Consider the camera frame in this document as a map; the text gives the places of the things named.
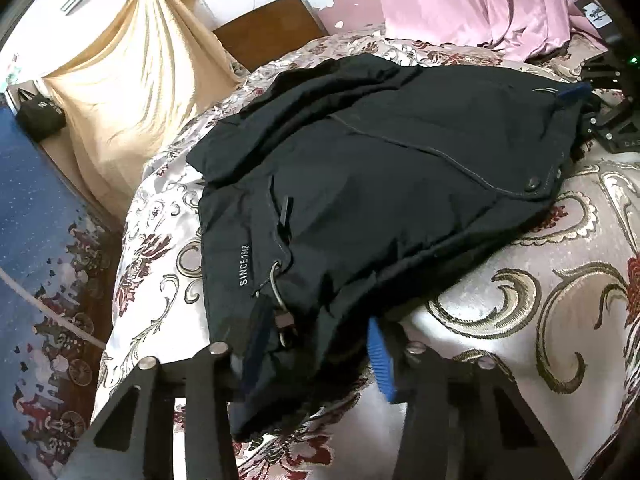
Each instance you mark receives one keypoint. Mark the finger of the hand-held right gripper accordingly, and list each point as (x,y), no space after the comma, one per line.
(615,127)
(574,94)

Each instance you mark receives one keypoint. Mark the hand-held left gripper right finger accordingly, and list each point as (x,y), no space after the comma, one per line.
(379,360)

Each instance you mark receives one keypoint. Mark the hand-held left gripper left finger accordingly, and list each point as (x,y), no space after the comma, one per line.
(257,345)

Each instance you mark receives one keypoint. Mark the black jacket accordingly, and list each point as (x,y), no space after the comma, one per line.
(400,185)

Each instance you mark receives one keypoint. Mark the pink curtain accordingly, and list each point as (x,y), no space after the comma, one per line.
(475,0)

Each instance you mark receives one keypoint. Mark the floral satin bedspread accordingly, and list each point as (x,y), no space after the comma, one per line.
(500,335)

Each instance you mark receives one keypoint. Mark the blue fabric wardrobe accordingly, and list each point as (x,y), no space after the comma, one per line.
(35,220)

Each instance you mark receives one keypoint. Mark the beige hanging sheet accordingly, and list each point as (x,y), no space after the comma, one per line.
(130,85)

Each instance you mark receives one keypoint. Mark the wooden headboard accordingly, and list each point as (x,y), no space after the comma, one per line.
(270,30)

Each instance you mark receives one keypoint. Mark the black tote bag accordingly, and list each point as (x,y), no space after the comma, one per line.
(42,115)

